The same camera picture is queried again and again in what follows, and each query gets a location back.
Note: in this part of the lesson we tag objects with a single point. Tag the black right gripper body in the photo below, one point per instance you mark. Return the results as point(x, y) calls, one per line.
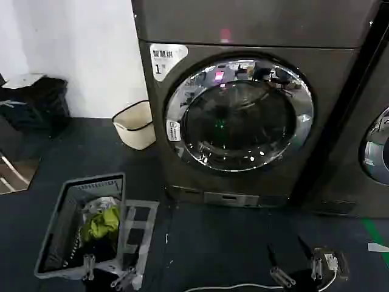
point(304, 284)

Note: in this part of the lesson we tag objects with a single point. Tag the cream plastic waste bin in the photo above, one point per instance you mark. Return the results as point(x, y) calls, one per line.
point(135, 127)

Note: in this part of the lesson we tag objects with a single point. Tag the grey dryer without label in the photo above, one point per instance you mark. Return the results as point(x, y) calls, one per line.
point(346, 158)

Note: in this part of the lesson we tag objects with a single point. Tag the round glass dryer door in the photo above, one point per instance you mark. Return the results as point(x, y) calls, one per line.
point(240, 121)

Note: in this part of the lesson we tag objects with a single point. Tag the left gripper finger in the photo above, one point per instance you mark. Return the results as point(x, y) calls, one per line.
point(88, 267)
point(124, 276)

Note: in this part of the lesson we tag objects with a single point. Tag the green floor tape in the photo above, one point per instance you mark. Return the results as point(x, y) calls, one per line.
point(375, 237)

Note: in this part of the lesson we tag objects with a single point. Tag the grey dryer with label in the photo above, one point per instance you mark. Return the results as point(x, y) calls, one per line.
point(319, 91)

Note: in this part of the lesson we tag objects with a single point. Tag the large white dryer sticker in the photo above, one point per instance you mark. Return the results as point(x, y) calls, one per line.
point(165, 62)

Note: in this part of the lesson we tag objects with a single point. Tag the white garment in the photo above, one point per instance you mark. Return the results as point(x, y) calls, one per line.
point(98, 203)

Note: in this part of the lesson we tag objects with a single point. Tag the silver dryer filter flap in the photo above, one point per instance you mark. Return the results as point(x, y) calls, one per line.
point(231, 199)

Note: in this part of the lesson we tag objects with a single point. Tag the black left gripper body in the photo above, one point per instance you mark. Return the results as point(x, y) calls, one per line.
point(103, 284)

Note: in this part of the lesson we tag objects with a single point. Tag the dark garment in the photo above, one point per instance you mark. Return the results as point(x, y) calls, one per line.
point(100, 248)

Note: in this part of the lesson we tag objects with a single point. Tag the white floor tape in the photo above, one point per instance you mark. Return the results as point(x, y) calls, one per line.
point(378, 247)

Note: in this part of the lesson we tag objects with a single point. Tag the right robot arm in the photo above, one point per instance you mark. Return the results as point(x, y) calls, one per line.
point(331, 261)

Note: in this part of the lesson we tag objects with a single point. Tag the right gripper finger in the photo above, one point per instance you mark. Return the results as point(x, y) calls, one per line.
point(316, 267)
point(279, 275)

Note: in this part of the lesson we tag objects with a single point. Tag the green garment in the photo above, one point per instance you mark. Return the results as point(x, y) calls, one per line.
point(101, 223)

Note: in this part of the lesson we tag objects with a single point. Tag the round chrome dryer door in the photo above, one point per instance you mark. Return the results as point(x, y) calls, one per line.
point(375, 149)

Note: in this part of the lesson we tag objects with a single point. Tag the small white door sticker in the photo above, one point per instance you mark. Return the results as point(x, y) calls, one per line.
point(173, 130)

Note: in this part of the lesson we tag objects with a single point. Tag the grey plastic laundry basket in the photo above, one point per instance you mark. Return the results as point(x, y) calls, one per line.
point(121, 219)

